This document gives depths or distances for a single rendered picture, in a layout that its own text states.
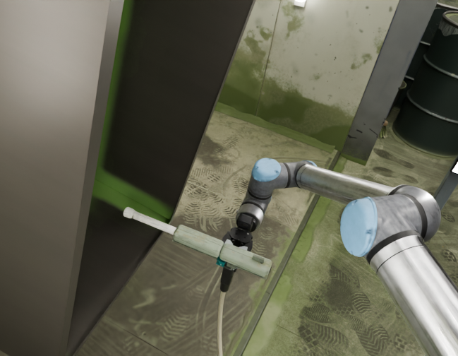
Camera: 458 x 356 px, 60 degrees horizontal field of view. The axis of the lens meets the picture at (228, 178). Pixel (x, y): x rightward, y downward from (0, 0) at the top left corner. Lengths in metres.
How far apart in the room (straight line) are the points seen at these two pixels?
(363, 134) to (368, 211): 1.93
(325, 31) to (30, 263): 2.19
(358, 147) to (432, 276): 2.05
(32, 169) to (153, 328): 1.16
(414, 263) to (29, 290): 0.70
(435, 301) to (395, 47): 1.93
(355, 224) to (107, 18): 0.63
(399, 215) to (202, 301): 1.04
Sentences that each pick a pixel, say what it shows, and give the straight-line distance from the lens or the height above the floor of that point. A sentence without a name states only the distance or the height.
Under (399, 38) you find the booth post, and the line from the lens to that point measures 2.54.
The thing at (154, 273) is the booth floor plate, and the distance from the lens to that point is 1.79.
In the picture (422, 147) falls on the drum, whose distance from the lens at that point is 3.29.
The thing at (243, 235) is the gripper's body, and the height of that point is 0.52.
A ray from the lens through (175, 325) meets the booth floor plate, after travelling 1.65.
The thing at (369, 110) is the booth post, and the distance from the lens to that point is 2.69.
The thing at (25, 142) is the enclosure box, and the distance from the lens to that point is 0.55.
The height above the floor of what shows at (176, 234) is 0.56.
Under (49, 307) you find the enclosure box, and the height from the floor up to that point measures 0.78.
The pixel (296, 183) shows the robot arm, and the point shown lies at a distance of 1.38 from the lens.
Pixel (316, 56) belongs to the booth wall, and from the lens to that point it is 2.64.
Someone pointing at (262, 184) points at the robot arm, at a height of 0.63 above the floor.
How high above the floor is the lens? 1.45
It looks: 37 degrees down
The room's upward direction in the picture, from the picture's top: 11 degrees clockwise
